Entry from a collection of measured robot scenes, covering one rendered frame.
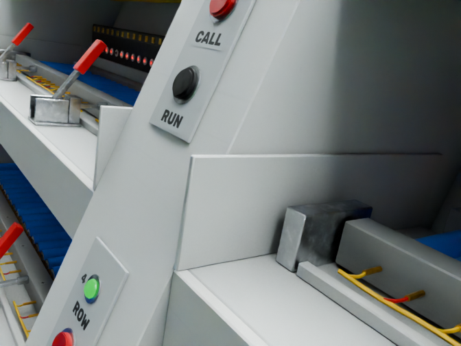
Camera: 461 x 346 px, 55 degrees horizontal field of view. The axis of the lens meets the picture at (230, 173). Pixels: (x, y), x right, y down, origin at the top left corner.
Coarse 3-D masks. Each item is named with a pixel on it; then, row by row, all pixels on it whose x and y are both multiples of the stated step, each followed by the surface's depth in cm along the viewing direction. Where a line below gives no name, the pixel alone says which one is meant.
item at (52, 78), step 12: (24, 60) 69; (36, 60) 69; (24, 72) 69; (36, 72) 63; (48, 72) 59; (60, 72) 59; (48, 84) 56; (60, 84) 55; (72, 84) 51; (84, 84) 51; (84, 96) 48; (96, 96) 45; (108, 96) 46; (84, 108) 48; (96, 120) 41
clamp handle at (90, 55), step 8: (96, 40) 41; (88, 48) 41; (96, 48) 40; (104, 48) 41; (88, 56) 40; (96, 56) 41; (80, 64) 40; (88, 64) 40; (72, 72) 41; (80, 72) 40; (72, 80) 40; (64, 88) 40; (56, 96) 40
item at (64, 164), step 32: (96, 64) 76; (0, 96) 49; (0, 128) 47; (32, 128) 37; (64, 128) 39; (32, 160) 37; (64, 160) 31; (96, 160) 25; (64, 192) 30; (64, 224) 30
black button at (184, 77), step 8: (184, 72) 22; (192, 72) 21; (176, 80) 22; (184, 80) 21; (192, 80) 21; (176, 88) 22; (184, 88) 21; (192, 88) 21; (176, 96) 22; (184, 96) 21
